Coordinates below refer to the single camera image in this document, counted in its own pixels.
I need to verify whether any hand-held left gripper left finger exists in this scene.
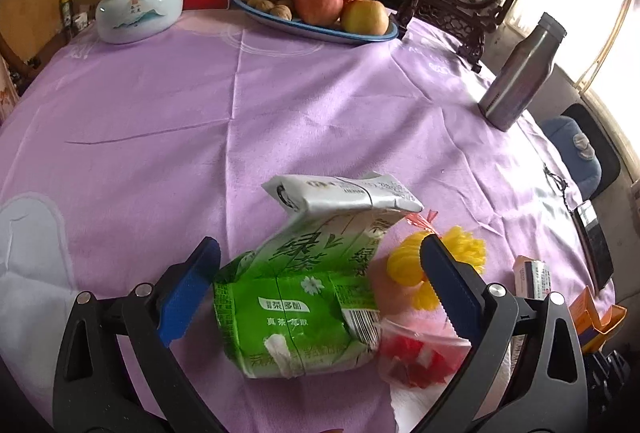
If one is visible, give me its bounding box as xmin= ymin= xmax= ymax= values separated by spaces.
xmin=52 ymin=237 xmax=223 ymax=433

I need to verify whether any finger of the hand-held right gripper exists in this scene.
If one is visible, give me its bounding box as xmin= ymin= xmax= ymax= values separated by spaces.
xmin=582 ymin=349 xmax=632 ymax=394

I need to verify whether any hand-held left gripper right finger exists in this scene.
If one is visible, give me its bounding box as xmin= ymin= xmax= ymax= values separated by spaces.
xmin=412 ymin=234 xmax=591 ymax=433

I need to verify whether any orange cardboard box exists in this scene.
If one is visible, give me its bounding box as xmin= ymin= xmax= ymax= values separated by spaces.
xmin=570 ymin=285 xmax=628 ymax=353

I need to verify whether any green tea carton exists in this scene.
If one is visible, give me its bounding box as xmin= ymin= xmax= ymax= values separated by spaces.
xmin=212 ymin=173 xmax=425 ymax=380

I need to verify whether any clear bag of red wrappers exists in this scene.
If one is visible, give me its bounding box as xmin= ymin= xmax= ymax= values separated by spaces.
xmin=377 ymin=317 xmax=472 ymax=389

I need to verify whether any small white medicine box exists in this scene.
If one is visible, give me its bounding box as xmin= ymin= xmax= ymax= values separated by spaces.
xmin=512 ymin=255 xmax=553 ymax=301

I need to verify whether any black smartphone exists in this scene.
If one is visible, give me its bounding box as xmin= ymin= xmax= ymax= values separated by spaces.
xmin=570 ymin=200 xmax=616 ymax=291

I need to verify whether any purple tablecloth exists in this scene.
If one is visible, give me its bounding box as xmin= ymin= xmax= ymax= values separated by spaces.
xmin=0 ymin=5 xmax=618 ymax=433

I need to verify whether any blue seat cushion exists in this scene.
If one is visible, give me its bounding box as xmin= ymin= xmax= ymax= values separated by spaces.
xmin=540 ymin=117 xmax=603 ymax=201

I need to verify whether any grey cloth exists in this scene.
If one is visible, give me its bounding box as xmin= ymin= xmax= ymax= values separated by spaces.
xmin=571 ymin=133 xmax=594 ymax=160

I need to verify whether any stainless steel bottle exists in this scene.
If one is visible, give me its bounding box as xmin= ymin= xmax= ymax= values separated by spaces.
xmin=477 ymin=12 xmax=568 ymax=132

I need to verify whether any curved wooden armchair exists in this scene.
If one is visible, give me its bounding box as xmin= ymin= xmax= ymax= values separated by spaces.
xmin=0 ymin=30 xmax=68 ymax=96

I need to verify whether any yellow apple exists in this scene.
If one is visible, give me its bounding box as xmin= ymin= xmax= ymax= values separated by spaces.
xmin=341 ymin=0 xmax=390 ymax=36

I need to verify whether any white ceramic jar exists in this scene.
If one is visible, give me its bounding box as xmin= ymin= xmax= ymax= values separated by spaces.
xmin=95 ymin=0 xmax=183 ymax=44

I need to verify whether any blue fruit plate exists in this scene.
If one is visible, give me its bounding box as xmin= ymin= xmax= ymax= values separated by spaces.
xmin=230 ymin=0 xmax=400 ymax=44

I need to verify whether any red apple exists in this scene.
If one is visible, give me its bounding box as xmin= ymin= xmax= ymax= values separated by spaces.
xmin=293 ymin=0 xmax=345 ymax=26

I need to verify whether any key chain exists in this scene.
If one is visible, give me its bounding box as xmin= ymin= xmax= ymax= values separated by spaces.
xmin=542 ymin=165 xmax=573 ymax=214

